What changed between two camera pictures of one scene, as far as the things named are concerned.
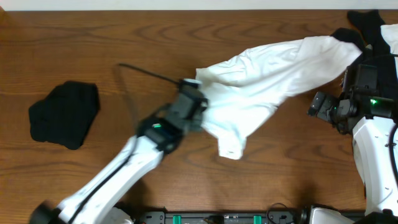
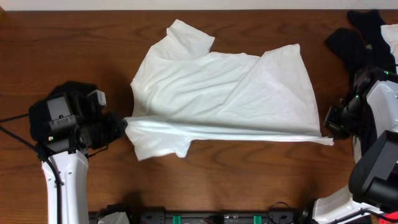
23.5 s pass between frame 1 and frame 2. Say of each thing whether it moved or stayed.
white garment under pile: stayed
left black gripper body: moved
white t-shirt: moved
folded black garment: stayed
